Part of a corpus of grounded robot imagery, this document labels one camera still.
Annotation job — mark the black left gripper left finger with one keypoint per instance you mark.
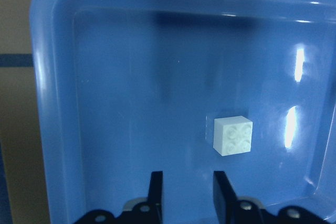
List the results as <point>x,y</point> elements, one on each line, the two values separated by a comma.
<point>155,196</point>

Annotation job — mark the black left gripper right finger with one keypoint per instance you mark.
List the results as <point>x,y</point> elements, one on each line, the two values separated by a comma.
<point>224,197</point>

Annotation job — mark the white block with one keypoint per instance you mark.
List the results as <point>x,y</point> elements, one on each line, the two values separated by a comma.
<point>232,135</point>

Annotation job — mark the blue plastic tray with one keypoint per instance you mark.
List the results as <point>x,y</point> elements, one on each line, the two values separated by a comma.
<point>131,90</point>

